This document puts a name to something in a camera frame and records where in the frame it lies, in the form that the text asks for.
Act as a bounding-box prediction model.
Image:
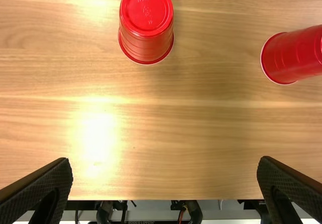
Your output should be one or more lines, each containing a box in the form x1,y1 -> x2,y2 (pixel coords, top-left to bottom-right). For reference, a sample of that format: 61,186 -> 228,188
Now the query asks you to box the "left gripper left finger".
0,157 -> 74,224

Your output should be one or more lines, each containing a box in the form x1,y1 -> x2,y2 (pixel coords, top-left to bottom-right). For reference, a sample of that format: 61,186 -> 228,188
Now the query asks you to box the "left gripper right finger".
256,155 -> 322,224

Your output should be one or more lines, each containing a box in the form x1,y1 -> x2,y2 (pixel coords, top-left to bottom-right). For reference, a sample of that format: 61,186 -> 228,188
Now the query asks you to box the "red cup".
118,0 -> 175,65
260,24 -> 322,86

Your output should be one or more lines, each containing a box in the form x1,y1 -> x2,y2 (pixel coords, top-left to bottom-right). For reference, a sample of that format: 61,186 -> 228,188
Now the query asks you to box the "black table clamp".
170,200 -> 203,224
96,200 -> 128,224

